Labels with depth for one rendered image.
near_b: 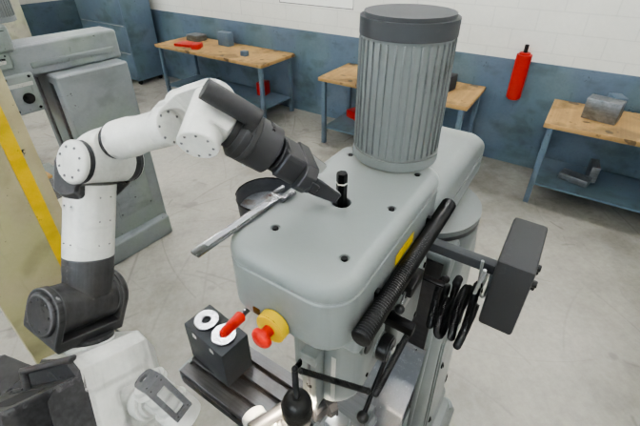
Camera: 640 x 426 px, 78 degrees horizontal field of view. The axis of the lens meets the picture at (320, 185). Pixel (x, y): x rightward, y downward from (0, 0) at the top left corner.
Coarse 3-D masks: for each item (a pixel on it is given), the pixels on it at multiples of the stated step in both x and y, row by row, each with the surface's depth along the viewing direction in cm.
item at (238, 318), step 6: (240, 312) 78; (246, 312) 78; (234, 318) 76; (240, 318) 76; (228, 324) 75; (234, 324) 75; (240, 324) 77; (222, 330) 74; (228, 330) 74; (222, 336) 74
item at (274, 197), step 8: (272, 192) 80; (280, 192) 81; (272, 200) 77; (280, 200) 78; (256, 208) 75; (264, 208) 75; (248, 216) 73; (256, 216) 74; (232, 224) 71; (240, 224) 71; (224, 232) 69; (232, 232) 69; (208, 240) 67; (216, 240) 67; (200, 248) 66; (208, 248) 66; (200, 256) 65
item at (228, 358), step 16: (192, 320) 147; (208, 320) 147; (224, 320) 147; (192, 336) 146; (208, 336) 141; (240, 336) 141; (192, 352) 155; (208, 352) 142; (224, 352) 136; (240, 352) 143; (208, 368) 151; (224, 368) 138; (240, 368) 146
